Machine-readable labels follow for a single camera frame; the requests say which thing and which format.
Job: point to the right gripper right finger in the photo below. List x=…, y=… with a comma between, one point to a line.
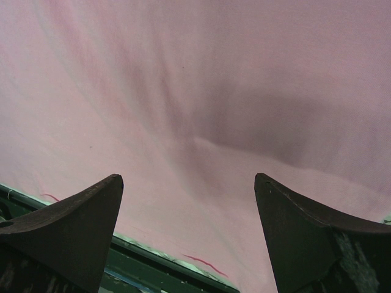
x=315, y=248

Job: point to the black base frame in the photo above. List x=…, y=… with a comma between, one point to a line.
x=128, y=268

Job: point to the pink t-shirt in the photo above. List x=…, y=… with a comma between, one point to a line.
x=188, y=101

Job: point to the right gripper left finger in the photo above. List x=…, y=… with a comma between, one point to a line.
x=62, y=247

